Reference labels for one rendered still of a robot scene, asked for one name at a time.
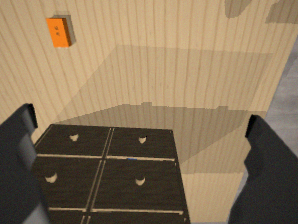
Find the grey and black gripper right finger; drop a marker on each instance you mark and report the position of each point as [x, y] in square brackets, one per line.
[271, 193]

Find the dark brown chest of drawers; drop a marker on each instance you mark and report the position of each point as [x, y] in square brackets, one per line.
[89, 212]

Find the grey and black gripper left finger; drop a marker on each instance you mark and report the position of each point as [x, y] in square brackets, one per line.
[22, 200]

